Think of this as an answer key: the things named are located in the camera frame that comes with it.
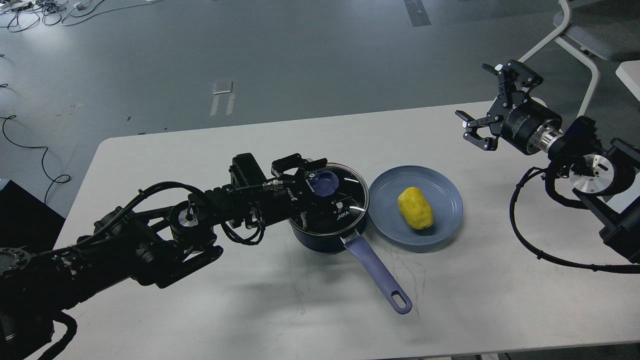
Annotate white furniture corner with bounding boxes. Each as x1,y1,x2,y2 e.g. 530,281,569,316
615,59,640,101

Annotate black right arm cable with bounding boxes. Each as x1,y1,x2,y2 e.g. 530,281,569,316
509,166,640,274

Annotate black box left edge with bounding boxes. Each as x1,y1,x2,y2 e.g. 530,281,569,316
0,178,66,253

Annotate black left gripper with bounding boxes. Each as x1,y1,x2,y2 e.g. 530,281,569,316
265,153,354,226

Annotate yellow potato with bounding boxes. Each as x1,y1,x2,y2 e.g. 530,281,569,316
397,186,434,230

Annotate glass pot lid purple knob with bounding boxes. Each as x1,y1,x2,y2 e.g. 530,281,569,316
287,162,370,236

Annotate dark blue saucepan purple handle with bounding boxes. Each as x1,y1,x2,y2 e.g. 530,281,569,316
287,162,413,315

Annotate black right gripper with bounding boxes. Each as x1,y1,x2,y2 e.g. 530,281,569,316
454,59,562,155

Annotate tangled cables on floor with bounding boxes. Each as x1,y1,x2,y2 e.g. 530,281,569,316
0,0,161,33

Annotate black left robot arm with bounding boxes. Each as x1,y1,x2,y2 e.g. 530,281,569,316
1,153,329,360

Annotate white chair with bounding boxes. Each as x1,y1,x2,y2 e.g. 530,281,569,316
519,0,640,117

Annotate black cable on floor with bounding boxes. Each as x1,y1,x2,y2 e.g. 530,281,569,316
0,114,72,205

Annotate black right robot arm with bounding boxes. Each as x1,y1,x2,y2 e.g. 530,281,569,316
455,59,640,275

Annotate blue plate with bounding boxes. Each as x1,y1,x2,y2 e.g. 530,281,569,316
368,165,463,253

